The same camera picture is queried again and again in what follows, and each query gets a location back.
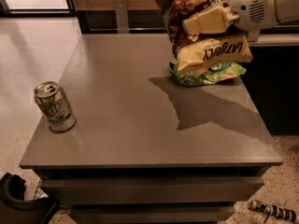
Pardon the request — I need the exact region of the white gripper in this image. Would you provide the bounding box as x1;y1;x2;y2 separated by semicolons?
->
182;0;278;35

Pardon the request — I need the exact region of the brown yellow chip bag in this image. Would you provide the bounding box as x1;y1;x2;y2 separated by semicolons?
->
155;0;252;73

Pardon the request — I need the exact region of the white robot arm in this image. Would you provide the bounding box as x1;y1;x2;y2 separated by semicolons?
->
182;0;299;35

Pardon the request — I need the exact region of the green chip bag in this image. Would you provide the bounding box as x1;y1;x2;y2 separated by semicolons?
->
169;60;246;87

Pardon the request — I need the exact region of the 7up soda can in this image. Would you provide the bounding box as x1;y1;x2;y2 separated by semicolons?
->
34;81;77;133

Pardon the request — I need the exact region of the grey lower drawer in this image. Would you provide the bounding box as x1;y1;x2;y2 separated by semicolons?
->
69;206;235;224

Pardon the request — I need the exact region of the grey drawer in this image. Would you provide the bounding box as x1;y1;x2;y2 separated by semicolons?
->
69;206;235;224
42;176;263;205

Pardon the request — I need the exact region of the dark framed window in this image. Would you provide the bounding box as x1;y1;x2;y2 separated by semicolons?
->
0;0;74;16

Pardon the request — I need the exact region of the grey upper drawer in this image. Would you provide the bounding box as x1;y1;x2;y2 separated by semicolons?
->
42;176;263;205

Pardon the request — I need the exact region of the black chair base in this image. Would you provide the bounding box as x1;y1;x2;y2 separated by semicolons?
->
0;173;60;224

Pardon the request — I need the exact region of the right metal wall bracket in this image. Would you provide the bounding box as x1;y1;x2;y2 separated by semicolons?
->
246;31;260;42

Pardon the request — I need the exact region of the metal wall bracket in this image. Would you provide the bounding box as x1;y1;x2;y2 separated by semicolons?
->
113;0;129;34
246;31;260;42

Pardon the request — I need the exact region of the left metal wall bracket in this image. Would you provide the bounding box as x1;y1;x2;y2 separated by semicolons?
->
113;0;129;34

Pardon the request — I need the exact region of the black white striped cable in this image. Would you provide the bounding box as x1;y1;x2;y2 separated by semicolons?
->
248;199;298;224

